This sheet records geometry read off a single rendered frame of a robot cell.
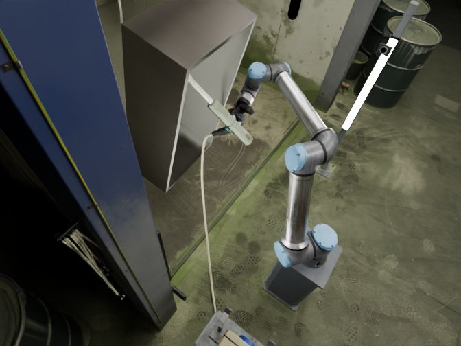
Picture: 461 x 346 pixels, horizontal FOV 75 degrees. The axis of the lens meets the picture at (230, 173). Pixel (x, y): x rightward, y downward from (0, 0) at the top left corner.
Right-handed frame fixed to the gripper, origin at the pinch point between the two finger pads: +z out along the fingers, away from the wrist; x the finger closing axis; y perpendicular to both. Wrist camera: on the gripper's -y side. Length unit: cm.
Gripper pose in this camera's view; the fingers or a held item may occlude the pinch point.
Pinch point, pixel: (231, 130)
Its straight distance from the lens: 160.1
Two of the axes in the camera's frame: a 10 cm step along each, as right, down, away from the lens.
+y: -6.7, 0.5, 7.4
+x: -6.3, -5.7, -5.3
